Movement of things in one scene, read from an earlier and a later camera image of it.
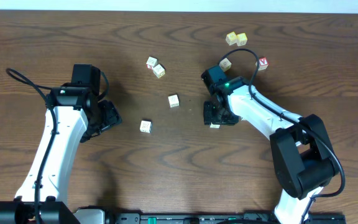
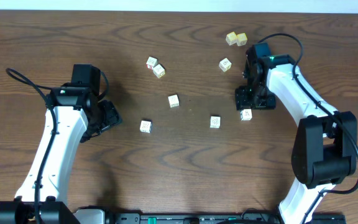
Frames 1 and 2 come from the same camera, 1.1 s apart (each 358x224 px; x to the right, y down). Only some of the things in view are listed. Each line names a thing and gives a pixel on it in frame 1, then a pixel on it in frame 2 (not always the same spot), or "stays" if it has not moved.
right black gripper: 209,117 → 242,100
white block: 146,126 stays
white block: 173,101 stays
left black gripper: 105,116 stays
